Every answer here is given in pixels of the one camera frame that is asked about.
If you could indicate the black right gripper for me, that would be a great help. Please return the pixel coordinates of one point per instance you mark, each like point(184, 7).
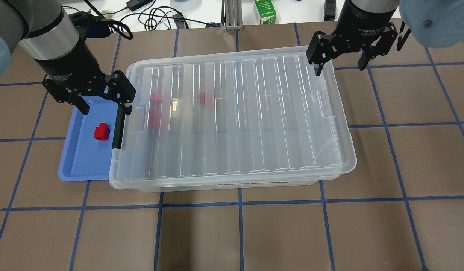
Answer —
point(363, 22)

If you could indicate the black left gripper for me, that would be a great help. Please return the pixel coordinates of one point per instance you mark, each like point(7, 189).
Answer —
point(68, 65)

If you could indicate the red block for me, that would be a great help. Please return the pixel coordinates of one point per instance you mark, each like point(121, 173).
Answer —
point(207, 99)
point(156, 99)
point(154, 119)
point(101, 132)

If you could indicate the clear plastic box lid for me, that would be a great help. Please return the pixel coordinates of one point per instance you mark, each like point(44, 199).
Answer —
point(235, 116)

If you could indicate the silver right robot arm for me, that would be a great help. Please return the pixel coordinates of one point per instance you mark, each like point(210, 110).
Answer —
point(433, 23)

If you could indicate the red block in box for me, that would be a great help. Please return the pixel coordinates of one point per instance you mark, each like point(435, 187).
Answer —
point(154, 119)
point(156, 99)
point(207, 99)

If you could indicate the clear plastic storage box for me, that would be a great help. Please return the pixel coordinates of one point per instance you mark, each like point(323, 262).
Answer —
point(232, 180)

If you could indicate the blue plastic tray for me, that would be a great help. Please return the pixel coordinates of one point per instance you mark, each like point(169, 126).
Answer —
point(84, 158)

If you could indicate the green white carton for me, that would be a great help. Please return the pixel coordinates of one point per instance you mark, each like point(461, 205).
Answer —
point(265, 12)

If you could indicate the black power adapter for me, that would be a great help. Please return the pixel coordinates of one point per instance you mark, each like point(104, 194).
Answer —
point(134, 5)

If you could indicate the aluminium frame post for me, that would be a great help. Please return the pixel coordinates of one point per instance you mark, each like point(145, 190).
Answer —
point(231, 15)

